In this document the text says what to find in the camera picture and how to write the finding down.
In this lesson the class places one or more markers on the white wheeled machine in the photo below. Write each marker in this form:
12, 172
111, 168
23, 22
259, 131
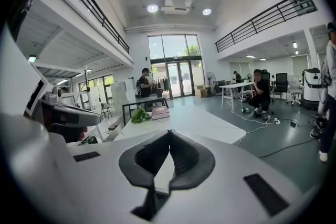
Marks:
312, 81

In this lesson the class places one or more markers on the white desk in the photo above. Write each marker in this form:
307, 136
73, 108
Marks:
236, 84

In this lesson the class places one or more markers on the black balcony railing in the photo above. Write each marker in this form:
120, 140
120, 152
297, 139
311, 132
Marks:
262, 21
103, 18

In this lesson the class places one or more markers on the glass entrance doors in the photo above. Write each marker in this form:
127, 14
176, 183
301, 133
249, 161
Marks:
174, 70

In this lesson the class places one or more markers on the white power strip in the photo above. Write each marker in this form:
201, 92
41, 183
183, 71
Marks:
276, 120

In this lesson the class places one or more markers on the ceiling air conditioner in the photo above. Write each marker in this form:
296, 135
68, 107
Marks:
176, 5

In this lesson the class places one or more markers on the small grey fisheye camera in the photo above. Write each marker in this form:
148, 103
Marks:
56, 93

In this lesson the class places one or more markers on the green leafy sprig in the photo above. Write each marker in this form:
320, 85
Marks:
140, 116

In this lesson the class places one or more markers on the brown cardboard box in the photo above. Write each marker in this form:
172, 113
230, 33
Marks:
202, 93

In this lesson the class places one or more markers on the black mesh office chair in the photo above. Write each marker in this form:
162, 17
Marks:
281, 81

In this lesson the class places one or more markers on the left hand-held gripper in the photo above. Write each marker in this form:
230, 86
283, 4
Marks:
73, 116

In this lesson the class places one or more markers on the marble table with black legs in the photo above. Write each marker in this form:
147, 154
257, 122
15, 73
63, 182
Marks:
141, 101

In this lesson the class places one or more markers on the white office chair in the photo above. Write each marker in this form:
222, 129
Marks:
294, 84

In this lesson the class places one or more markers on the white shelving unit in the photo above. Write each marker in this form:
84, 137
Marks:
86, 91

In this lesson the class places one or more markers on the pale cardboard box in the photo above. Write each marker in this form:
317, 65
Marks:
199, 87

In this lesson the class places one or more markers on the white locker cabinet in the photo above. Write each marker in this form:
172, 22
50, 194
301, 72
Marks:
122, 94

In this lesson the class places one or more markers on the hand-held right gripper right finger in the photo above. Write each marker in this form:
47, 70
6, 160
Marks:
207, 165

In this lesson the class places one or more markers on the black standing fan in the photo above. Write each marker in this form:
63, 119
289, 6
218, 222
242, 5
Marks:
210, 76

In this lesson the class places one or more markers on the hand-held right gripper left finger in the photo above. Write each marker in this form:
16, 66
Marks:
126, 162

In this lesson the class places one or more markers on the black headrest office chair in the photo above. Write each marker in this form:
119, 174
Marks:
265, 74

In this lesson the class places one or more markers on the round ceiling light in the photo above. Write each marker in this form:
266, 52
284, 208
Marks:
207, 11
152, 8

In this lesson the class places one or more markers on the dark red hardcover book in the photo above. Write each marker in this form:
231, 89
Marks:
160, 113

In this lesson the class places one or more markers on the black folding chair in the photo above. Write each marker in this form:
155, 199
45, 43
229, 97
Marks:
106, 110

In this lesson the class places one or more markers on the clothes rack with garments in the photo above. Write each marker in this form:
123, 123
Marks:
160, 84

